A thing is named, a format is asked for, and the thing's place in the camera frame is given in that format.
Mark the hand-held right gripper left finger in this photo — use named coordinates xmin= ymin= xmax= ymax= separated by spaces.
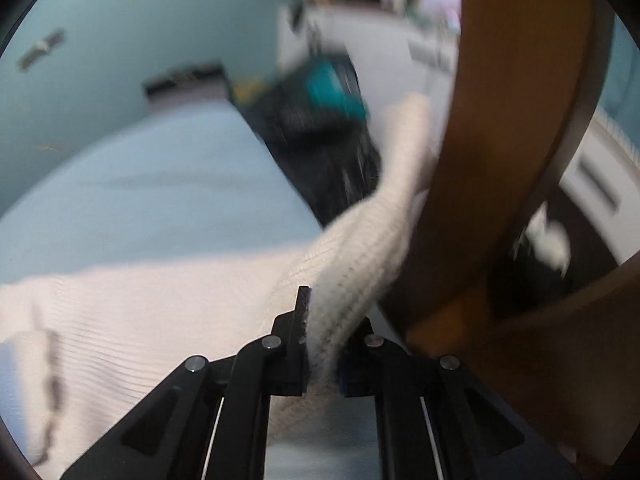
xmin=60 ymin=286 xmax=313 ymax=480

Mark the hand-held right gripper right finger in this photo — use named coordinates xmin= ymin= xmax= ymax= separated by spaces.
xmin=339 ymin=316 xmax=587 ymax=480

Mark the white knit sweater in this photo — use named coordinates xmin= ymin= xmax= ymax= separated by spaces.
xmin=0 ymin=92 xmax=443 ymax=468

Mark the black bag with teal patch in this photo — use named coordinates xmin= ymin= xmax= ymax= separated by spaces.
xmin=234 ymin=55 xmax=387 ymax=227

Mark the white dresser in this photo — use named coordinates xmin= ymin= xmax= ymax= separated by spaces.
xmin=557 ymin=110 xmax=640 ymax=266

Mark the black wall-side box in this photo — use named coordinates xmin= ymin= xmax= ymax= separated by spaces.
xmin=144 ymin=62 xmax=232 ymax=107

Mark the curved wooden frame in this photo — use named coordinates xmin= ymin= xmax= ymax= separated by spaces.
xmin=377 ymin=0 xmax=640 ymax=473

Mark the dark wall fixture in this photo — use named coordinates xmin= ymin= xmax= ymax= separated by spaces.
xmin=17 ymin=29 xmax=67 ymax=72

